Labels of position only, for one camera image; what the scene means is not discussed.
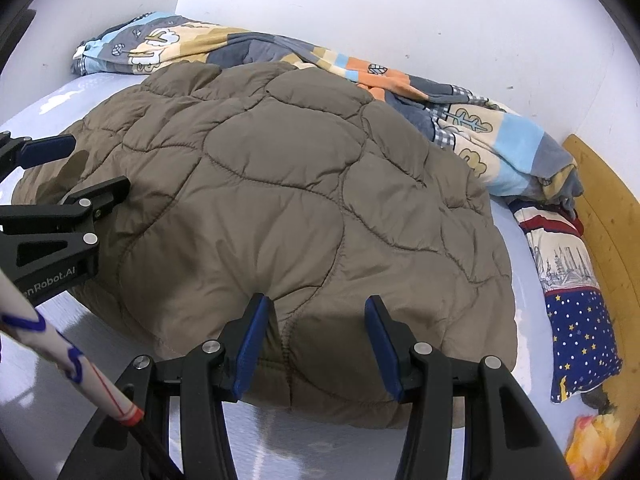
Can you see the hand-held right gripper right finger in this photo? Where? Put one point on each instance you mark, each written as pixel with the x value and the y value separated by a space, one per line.
pixel 382 345

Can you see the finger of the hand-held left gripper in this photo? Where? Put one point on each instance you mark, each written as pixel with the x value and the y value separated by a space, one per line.
pixel 100 195
pixel 47 149

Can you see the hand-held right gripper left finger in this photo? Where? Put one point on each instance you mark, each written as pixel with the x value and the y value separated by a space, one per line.
pixel 250 345

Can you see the brown hooded quilted jacket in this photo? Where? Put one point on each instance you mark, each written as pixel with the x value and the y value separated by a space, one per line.
pixel 280 185

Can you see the star print pillow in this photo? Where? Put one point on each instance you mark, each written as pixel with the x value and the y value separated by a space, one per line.
pixel 575 320

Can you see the orange yellow cloth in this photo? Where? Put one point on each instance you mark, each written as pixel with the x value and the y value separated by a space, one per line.
pixel 592 435

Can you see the patterned fleece blanket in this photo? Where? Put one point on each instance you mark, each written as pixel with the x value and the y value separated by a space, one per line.
pixel 320 65

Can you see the wooden headboard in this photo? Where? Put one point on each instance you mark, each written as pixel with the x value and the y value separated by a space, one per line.
pixel 607 210

